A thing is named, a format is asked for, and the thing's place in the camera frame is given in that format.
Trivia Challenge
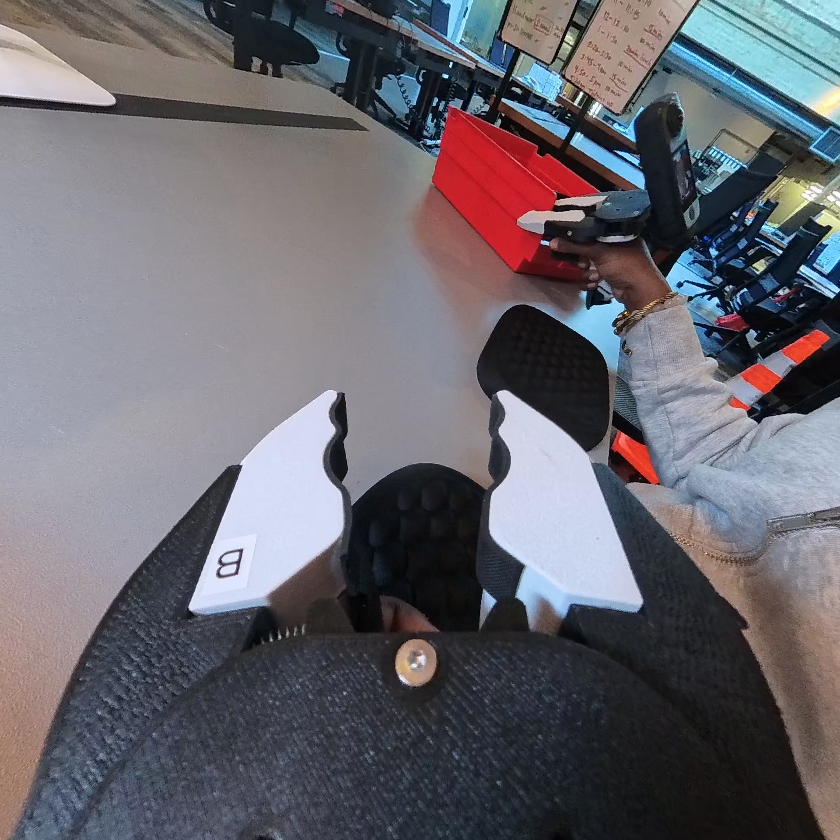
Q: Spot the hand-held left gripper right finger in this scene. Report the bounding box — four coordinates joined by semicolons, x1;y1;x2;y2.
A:
478;389;644;634

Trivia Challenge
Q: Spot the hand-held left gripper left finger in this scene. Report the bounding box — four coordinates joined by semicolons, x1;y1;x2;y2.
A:
188;390;352;618

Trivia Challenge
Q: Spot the red plastic bin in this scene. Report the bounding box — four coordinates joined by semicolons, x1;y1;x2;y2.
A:
431;105;599;277

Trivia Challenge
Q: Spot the person's right hand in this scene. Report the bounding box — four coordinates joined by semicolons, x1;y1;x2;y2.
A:
550;235;665;311

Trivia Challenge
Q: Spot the person's left hand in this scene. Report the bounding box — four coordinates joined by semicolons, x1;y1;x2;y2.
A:
379;596;439;634

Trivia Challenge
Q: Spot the dark foam pad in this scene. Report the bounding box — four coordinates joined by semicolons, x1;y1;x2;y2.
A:
477;304;613;454
344;462;488;634

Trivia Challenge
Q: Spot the row of black office chairs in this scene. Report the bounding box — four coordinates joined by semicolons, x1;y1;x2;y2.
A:
676;167;840;368

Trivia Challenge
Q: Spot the large handwritten whiteboard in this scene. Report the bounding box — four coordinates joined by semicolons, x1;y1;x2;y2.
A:
560;0;702;117

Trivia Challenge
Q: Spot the small handwritten whiteboard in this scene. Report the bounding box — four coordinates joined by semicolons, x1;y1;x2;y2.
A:
497;0;581;67

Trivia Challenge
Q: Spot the orange traffic cone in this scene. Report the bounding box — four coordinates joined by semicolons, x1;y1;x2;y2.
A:
610;328;832;487

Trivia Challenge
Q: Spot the black office chair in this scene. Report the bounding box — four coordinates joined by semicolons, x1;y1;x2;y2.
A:
203;0;321;80

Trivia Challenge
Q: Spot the white poster stand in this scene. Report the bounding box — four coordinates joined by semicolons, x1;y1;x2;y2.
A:
0;23;118;108

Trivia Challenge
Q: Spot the gold bracelet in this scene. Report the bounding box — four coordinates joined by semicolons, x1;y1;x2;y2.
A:
612;290;688;337

